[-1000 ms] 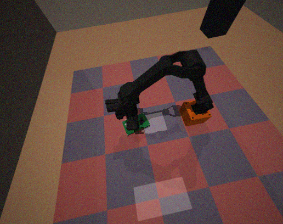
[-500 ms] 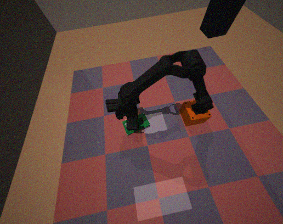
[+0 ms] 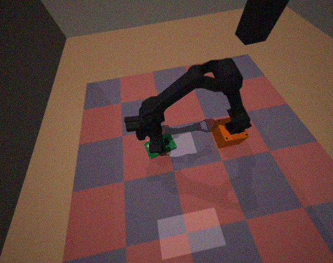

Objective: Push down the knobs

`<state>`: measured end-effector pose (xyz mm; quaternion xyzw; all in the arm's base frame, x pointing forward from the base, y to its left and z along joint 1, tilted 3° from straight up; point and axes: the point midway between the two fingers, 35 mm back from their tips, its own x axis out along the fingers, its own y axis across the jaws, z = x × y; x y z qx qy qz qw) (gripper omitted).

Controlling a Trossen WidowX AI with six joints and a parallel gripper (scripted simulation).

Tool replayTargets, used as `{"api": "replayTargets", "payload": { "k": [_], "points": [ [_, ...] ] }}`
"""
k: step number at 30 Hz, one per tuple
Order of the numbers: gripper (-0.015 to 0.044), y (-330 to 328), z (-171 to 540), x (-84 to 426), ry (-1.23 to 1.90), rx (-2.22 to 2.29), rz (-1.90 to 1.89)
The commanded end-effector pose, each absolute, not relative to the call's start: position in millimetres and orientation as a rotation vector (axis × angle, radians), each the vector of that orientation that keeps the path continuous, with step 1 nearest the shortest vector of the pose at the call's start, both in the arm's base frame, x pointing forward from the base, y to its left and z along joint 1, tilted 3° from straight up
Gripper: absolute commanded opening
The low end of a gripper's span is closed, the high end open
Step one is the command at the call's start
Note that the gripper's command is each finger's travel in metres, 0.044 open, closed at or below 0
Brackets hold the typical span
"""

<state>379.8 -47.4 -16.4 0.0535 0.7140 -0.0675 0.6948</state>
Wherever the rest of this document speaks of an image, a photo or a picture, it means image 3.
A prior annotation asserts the green circuit board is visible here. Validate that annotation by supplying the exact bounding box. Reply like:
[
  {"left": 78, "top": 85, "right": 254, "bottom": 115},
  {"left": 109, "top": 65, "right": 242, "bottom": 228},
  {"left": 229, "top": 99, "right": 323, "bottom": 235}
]
[{"left": 144, "top": 132, "right": 177, "bottom": 159}]

